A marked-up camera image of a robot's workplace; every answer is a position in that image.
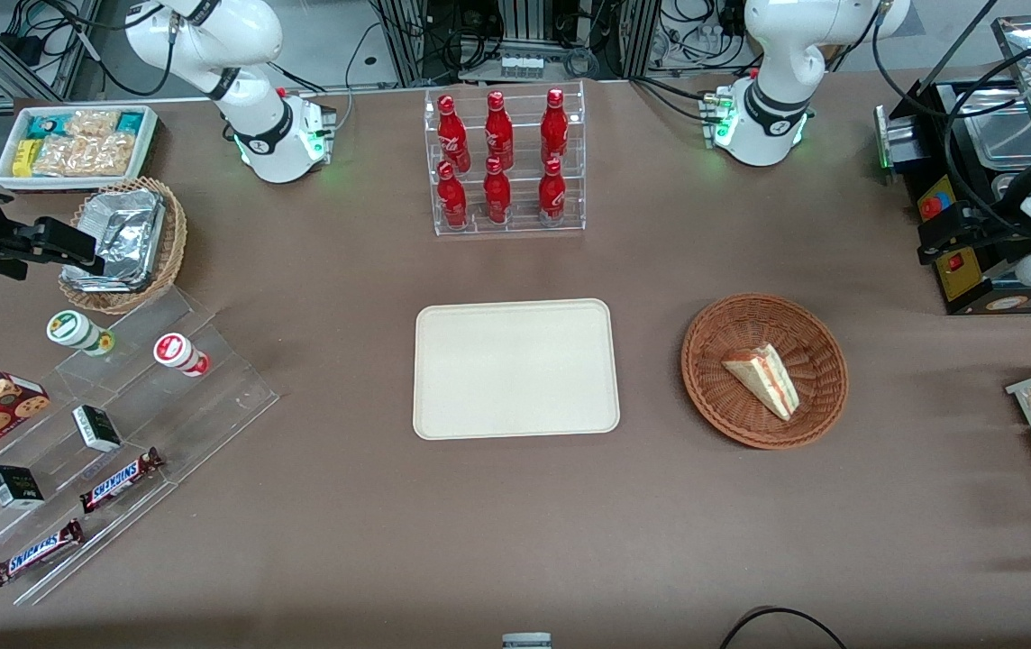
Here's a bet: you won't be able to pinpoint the aluminium foil containers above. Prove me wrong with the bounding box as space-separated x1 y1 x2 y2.
62 189 165 294

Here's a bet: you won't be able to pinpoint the black cable loop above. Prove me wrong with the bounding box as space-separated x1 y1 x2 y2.
718 607 850 649

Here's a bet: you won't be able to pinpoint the red cola bottle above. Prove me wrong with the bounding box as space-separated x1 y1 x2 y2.
437 94 471 174
437 160 469 230
541 87 570 166
539 158 567 226
485 90 515 170
483 157 512 224

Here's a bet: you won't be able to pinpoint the beige plastic tray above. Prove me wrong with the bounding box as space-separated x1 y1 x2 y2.
413 298 621 441

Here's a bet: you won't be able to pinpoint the light wicker basket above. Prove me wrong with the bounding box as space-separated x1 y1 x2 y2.
59 178 187 315

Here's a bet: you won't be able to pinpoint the clear acrylic stepped stand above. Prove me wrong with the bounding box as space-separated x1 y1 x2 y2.
0 287 280 607

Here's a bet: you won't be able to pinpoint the white snack tray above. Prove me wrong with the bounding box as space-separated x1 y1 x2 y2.
0 105 159 192

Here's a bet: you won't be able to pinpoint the clear bag of crackers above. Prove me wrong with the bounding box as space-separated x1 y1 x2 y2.
83 133 136 177
65 109 120 138
32 135 88 177

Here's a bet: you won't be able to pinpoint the small black green carton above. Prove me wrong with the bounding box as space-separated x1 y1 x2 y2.
72 405 123 452
0 465 45 509

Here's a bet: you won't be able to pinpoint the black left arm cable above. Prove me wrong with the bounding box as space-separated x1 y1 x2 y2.
871 0 1031 237

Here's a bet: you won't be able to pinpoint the steel food pan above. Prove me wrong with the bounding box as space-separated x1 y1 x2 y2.
955 86 1031 170
989 171 1031 208

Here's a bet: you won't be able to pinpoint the triangular sandwich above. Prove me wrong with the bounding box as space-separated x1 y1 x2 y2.
721 343 800 422

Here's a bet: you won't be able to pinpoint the green lid drink cup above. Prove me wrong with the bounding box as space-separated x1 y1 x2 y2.
47 310 115 356

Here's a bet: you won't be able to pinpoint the red lid drink cup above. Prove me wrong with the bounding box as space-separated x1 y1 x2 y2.
153 333 210 378

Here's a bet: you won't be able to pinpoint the brown wicker basket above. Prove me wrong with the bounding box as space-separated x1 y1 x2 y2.
681 293 848 450

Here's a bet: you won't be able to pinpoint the snickers chocolate bar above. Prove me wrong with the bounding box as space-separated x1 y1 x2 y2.
80 448 165 514
0 519 86 588

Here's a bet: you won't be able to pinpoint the clear acrylic bottle rack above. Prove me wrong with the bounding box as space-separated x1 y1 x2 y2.
424 81 587 237

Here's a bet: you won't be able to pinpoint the black food warmer machine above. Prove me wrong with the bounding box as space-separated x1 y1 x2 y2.
874 14 1031 316

